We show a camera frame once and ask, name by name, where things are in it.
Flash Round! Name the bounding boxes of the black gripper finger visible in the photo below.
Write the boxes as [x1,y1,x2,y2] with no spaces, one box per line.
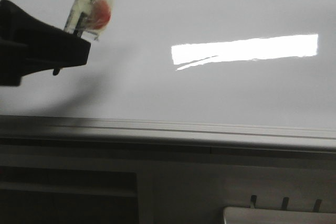
[1,0,91,87]

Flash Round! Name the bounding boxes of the white black whiteboard marker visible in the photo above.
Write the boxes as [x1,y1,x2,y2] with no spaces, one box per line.
[64,0,94,39]

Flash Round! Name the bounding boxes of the white whiteboard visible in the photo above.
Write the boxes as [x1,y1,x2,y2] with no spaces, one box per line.
[1,0,335,128]

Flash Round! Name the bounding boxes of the dark shelf unit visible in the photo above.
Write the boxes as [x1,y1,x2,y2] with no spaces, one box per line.
[1,166,139,223]

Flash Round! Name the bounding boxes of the white tray with hooks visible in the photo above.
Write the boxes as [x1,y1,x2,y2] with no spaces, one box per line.
[223,195,335,223]

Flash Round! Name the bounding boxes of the grey aluminium whiteboard frame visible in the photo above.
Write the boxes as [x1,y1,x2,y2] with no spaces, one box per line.
[1,115,335,153]

